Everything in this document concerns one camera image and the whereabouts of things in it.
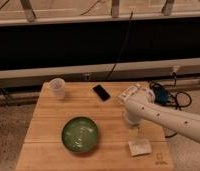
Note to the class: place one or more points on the metal frame leg middle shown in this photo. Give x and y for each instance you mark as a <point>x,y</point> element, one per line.
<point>115,8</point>

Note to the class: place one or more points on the metal frame leg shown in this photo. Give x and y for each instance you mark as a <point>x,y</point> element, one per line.
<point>167,8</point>
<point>28,10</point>
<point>115,8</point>

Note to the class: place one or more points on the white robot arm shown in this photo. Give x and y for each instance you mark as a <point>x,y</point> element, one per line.
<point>139,104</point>

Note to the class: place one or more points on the white sponge block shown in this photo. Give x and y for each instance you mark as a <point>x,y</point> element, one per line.
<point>139,147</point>

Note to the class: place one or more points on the metal frame leg left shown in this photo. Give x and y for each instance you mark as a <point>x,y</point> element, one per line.
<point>28,10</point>

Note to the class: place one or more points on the clear plastic cup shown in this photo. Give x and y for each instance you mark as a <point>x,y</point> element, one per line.
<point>57,87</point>

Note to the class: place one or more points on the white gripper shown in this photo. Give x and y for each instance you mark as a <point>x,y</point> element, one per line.
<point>133,122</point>

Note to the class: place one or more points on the green ceramic bowl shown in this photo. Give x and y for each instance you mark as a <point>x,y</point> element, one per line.
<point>80,135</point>

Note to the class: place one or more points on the black smartphone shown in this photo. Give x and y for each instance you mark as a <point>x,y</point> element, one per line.
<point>101,92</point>

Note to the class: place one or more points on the clear plastic bottle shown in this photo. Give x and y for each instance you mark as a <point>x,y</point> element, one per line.
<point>131,90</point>

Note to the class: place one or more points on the metal frame leg right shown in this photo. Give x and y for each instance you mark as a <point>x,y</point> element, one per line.
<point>167,8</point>

